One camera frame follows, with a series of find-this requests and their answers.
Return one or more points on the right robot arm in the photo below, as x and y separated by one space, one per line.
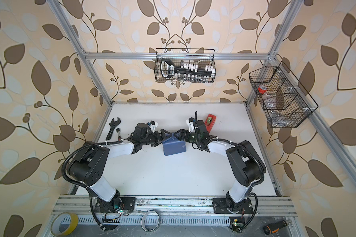
246 165

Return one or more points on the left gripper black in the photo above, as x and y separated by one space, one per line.
162 135

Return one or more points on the right wire basket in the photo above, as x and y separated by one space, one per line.
287 102

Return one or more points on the wire basket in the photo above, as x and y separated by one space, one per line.
200 56
287 102

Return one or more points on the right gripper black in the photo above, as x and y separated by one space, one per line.
182 135

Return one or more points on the black socket set tool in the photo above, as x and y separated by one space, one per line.
187 71

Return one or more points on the back wire basket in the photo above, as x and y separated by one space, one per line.
200 56

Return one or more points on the yellow tape roll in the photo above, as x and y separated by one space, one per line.
64 224

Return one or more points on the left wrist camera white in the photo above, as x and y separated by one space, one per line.
153 125

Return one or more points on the black adjustable wrench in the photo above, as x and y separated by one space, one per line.
113 124

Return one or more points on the light blue wrapping paper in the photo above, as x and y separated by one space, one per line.
173 146

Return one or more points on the orange black screwdriver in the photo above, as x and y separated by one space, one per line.
275 227

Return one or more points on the red white object in basket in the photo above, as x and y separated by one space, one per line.
262 89

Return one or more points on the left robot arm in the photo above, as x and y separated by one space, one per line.
85 166

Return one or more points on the red tape dispenser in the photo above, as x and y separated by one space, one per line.
210 122

